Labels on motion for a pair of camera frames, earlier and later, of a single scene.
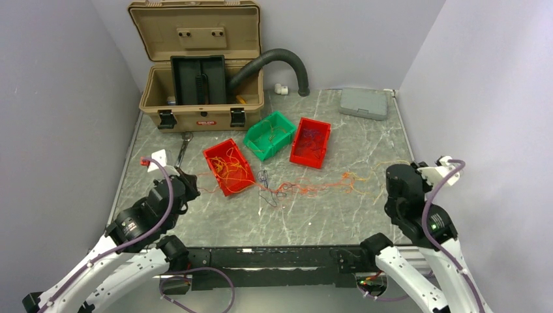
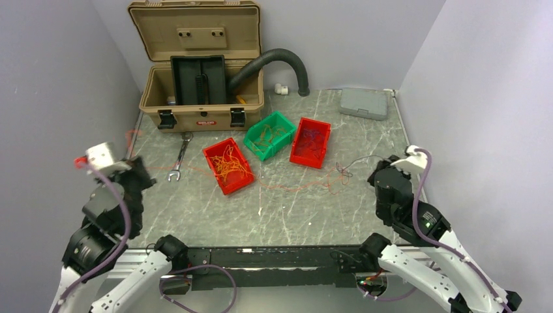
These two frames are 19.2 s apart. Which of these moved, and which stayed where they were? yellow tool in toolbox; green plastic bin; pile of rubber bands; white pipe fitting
Moved: pile of rubber bands
Stayed: green plastic bin; yellow tool in toolbox; white pipe fitting
